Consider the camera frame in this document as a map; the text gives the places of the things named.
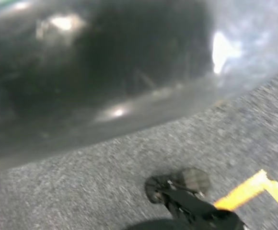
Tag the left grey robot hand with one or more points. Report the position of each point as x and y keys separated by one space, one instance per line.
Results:
x=105 y=63

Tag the black left robot foot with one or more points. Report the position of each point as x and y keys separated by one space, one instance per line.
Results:
x=189 y=206

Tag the yellow floor tape square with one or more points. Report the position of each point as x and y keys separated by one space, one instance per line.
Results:
x=249 y=189

